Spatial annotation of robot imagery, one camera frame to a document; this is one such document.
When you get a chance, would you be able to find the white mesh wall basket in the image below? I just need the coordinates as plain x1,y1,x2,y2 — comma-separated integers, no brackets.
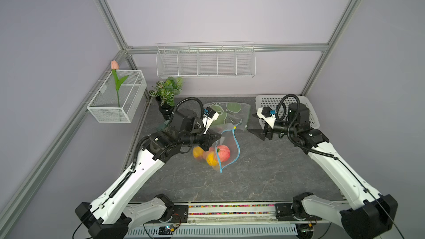
86,70,147,123

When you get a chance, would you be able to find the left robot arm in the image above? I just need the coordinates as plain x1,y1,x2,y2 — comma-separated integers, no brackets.
75,97,221,239

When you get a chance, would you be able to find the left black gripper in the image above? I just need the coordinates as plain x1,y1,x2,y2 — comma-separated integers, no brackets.
180,123,221,151

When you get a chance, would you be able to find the green printed zip-top bag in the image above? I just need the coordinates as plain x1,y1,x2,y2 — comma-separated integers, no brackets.
204,102,251,131

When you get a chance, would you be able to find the pink artificial tulip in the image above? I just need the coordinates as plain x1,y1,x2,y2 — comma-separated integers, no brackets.
111,60,128,107

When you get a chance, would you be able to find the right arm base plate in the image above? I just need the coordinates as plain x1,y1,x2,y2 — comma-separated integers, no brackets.
275,201,322,222

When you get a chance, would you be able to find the clear blue-zipper bag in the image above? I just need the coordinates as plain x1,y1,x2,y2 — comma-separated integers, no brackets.
191,123,240,173

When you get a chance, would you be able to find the yellow mango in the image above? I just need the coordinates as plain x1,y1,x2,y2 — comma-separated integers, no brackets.
205,152,219,167

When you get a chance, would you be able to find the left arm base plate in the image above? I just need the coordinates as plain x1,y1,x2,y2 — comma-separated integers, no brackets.
148,204,189,224

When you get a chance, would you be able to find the yellow lemon fruit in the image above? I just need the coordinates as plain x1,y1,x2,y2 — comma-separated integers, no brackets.
192,146,204,160

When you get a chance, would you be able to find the black glossy vase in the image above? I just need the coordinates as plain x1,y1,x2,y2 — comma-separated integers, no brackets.
159,102,174,120

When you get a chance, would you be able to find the pink peach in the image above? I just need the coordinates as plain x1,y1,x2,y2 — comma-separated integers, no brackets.
217,145,231,162

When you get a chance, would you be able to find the white wire wall shelf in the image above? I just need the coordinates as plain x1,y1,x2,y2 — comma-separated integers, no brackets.
156,42,256,78

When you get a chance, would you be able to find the white plastic perforated basket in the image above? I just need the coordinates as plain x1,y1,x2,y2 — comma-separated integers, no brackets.
255,95,320,129

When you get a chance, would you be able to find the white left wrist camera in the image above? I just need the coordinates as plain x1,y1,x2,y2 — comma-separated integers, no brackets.
202,107,219,135

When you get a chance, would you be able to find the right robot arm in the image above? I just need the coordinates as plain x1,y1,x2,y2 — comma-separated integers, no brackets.
249,94,398,239

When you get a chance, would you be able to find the green artificial plant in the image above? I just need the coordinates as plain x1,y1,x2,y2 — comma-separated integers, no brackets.
149,76,183,107

